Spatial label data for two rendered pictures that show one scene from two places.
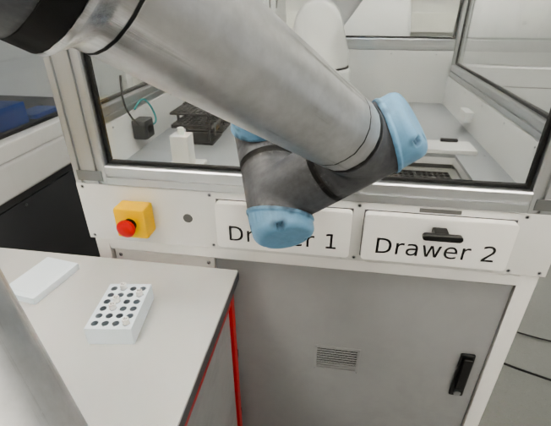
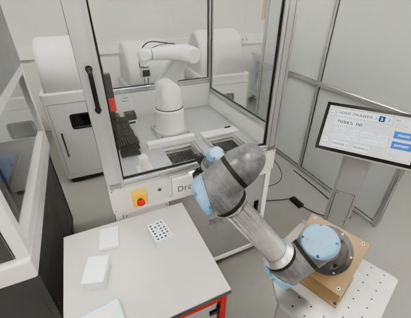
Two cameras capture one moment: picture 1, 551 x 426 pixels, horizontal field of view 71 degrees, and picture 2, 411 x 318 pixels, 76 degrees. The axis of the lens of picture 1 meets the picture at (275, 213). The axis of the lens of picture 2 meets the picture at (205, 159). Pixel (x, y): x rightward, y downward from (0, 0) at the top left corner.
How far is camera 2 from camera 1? 82 cm
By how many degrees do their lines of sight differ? 29
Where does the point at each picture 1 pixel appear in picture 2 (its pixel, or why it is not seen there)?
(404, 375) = not seen: hidden behind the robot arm
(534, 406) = (270, 212)
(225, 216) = (176, 183)
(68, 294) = (127, 238)
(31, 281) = (108, 240)
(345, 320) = not seen: hidden behind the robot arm
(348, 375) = (220, 226)
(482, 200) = not seen: hidden behind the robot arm
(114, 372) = (176, 250)
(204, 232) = (166, 192)
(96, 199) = (118, 195)
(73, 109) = (110, 162)
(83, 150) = (113, 177)
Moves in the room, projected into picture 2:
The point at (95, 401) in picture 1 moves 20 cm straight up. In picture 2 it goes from (179, 259) to (177, 227)
